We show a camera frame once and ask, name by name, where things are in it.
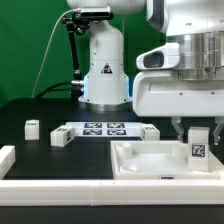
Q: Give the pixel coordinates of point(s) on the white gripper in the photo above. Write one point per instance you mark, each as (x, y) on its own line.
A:
(158, 92)

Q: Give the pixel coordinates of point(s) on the white square tabletop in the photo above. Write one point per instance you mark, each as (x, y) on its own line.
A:
(158, 160)

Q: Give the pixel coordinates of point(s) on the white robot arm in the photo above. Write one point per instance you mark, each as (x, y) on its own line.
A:
(182, 78)

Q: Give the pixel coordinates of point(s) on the white U-shaped fence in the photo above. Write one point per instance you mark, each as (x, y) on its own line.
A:
(103, 192)

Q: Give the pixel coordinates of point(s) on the white marker base plate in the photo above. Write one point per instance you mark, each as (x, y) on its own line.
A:
(106, 129)

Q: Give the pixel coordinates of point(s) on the grey camera on mount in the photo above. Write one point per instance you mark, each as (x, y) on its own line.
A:
(94, 13)

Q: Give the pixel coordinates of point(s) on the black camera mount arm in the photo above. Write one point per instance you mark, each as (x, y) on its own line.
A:
(68, 23)

